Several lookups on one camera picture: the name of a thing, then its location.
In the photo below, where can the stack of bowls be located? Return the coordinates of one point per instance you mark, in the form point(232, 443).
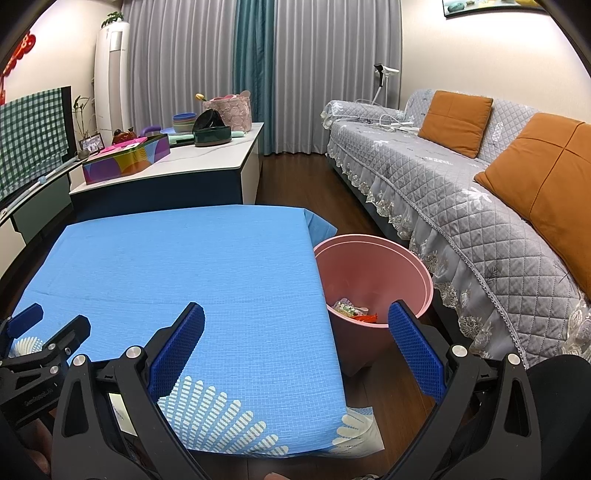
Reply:
point(184, 122)

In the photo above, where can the mint green cloth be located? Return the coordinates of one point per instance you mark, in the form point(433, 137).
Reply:
point(235, 134)

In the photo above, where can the white top coffee table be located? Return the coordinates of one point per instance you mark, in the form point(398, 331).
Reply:
point(207, 157)

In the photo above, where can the pink bin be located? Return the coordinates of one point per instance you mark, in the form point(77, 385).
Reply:
point(369, 267)

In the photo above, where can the green snack wrapper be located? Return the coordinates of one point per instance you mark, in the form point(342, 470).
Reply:
point(344, 306)

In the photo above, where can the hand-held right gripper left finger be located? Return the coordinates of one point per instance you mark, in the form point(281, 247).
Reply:
point(178, 353)

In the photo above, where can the orange cushion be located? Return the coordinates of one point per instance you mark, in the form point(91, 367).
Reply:
point(545, 180)
point(457, 122)

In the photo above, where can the wall picture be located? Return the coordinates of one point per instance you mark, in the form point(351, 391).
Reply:
point(489, 7)

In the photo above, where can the photo frame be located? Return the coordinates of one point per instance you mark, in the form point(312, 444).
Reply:
point(91, 143)

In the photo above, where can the white stand lamp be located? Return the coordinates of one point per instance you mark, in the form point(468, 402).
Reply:
point(383, 71)

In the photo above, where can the black television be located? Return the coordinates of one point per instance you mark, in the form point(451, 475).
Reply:
point(68, 120)

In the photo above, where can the white rod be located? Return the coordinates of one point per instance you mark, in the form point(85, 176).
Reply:
point(41, 180)

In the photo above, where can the television cabinet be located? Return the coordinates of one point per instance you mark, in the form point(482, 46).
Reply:
point(41, 207)

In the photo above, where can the thin potted plant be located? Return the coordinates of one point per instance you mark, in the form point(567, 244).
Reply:
point(82, 115)

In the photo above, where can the grey quilted sofa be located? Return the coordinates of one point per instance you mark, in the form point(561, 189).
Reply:
point(438, 184)

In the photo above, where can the teal curtain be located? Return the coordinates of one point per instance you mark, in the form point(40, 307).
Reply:
point(256, 69)

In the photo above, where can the pink fabric basket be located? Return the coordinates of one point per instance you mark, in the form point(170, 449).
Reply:
point(238, 113)

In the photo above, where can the colourful box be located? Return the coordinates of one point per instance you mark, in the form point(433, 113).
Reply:
point(120, 168)

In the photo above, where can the red hanging decoration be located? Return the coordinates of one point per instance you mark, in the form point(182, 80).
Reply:
point(18, 55)

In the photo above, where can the white tower air conditioner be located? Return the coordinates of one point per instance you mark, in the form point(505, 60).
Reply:
point(111, 78)

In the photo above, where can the blue tablecloth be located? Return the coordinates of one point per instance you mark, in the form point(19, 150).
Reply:
point(184, 277)

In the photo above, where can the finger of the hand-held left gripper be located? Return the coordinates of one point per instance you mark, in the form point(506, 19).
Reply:
point(23, 321)
point(69, 334)

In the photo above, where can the grey curtain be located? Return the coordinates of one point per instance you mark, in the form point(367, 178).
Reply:
point(332, 55)
point(184, 55)

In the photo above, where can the leafy green plant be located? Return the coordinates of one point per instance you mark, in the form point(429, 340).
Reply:
point(113, 19)

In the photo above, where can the dark green round tin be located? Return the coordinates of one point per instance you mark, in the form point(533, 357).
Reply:
point(212, 137)

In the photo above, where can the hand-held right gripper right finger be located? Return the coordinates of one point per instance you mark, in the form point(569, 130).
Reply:
point(415, 353)

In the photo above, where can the orange teapot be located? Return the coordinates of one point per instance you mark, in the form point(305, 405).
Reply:
point(123, 136)

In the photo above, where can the green checked cloth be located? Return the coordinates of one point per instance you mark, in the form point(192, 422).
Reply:
point(27, 138)

